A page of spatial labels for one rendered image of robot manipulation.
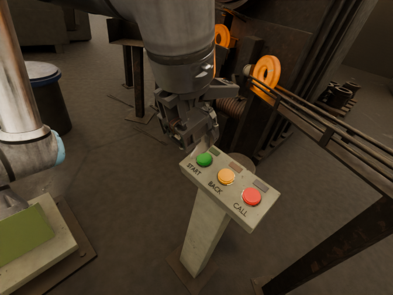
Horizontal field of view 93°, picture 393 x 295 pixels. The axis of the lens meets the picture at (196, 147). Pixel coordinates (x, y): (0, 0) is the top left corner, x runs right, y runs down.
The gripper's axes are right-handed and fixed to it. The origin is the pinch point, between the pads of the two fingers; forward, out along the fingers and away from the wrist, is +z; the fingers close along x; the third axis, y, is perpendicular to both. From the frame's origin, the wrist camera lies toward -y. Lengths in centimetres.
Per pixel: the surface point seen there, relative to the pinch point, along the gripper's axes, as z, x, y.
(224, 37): 16, -55, -73
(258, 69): 14, -20, -55
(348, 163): 5.3, 26.7, -22.3
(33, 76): 17, -114, 21
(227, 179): 5.0, 8.5, 0.8
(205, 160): 5.0, 0.8, 0.4
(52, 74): 20, -116, 12
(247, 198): 4.9, 14.6, 1.2
